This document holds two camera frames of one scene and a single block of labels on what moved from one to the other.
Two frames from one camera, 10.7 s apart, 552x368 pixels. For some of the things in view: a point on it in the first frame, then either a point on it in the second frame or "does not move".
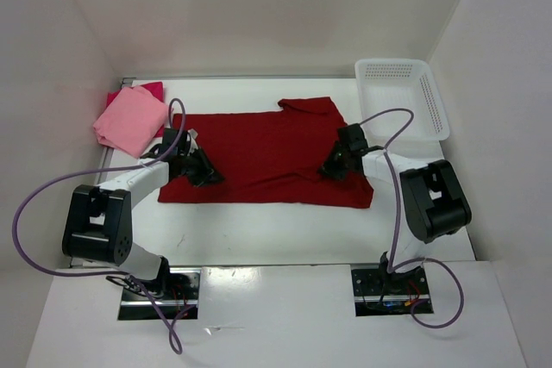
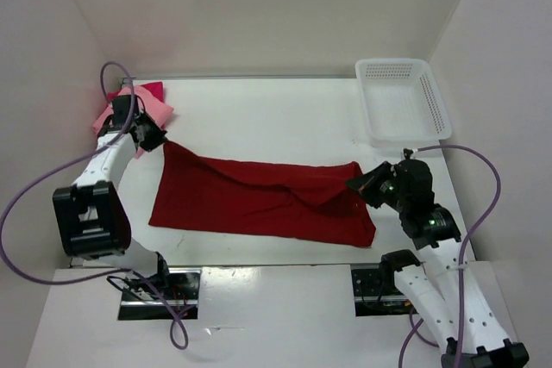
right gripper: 335,173 to 365,182
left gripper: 208,175 to 158,137
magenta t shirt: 156,89 does not move
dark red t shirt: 271,158 to 309,202
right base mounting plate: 378,294 does not move
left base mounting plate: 184,293 does not move
